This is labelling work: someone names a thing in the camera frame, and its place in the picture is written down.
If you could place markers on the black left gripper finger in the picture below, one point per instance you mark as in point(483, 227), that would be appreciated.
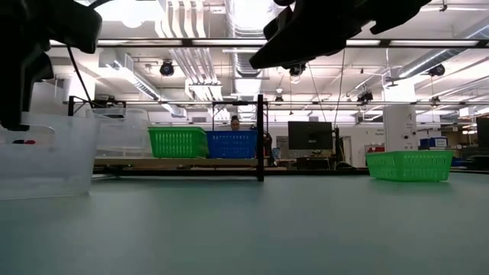
point(19, 88)

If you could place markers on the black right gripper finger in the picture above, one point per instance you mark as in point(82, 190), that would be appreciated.
point(302, 42)
point(279, 24)

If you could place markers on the blue slotted plastic basket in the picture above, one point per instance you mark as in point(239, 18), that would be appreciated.
point(233, 145)

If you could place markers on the green slotted plastic basket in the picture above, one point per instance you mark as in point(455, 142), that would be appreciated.
point(409, 166)
point(175, 143)

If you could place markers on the black overhead bar with lights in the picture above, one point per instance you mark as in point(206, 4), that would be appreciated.
point(214, 43)

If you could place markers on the black computer monitor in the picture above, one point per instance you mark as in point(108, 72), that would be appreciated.
point(309, 135)

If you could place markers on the person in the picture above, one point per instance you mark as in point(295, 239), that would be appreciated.
point(235, 124)

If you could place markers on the white pillar with signs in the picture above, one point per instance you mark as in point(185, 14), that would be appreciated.
point(399, 130)

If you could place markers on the red box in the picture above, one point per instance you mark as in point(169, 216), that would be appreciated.
point(375, 148)

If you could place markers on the blue storage bins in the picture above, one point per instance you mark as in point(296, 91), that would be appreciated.
point(433, 142)

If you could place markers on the dark monitor screen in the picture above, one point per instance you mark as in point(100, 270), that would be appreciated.
point(483, 131)

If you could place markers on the black hanging ceiling camera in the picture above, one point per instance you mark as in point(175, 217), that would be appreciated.
point(436, 70)
point(167, 68)
point(298, 70)
point(365, 96)

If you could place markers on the black frame wooden shelf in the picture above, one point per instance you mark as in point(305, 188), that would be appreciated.
point(260, 153)

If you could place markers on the black table frame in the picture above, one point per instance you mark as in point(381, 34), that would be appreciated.
point(313, 172)

